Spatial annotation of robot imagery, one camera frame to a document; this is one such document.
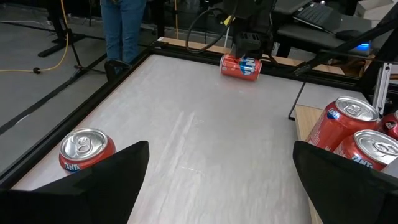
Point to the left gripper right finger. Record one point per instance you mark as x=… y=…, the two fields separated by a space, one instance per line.
x=342 y=193

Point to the person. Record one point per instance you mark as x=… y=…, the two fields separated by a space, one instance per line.
x=122 y=28

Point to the grey desk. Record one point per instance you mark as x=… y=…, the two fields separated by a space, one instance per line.
x=311 y=34

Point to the wooden shelf with black frame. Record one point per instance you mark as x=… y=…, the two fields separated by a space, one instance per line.
x=306 y=121

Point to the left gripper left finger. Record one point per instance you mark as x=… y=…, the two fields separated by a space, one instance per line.
x=102 y=193

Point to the black keyboard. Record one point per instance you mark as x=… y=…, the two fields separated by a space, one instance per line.
x=314 y=14

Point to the black frame clamp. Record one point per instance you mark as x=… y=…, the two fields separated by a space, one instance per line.
x=116 y=67

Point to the silver aluminium bracket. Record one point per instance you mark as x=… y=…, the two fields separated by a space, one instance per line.
x=382 y=87

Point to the black tripod stand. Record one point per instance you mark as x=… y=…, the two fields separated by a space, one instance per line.
x=73 y=49

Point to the black computer mouse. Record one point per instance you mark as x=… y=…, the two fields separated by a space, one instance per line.
x=348 y=34

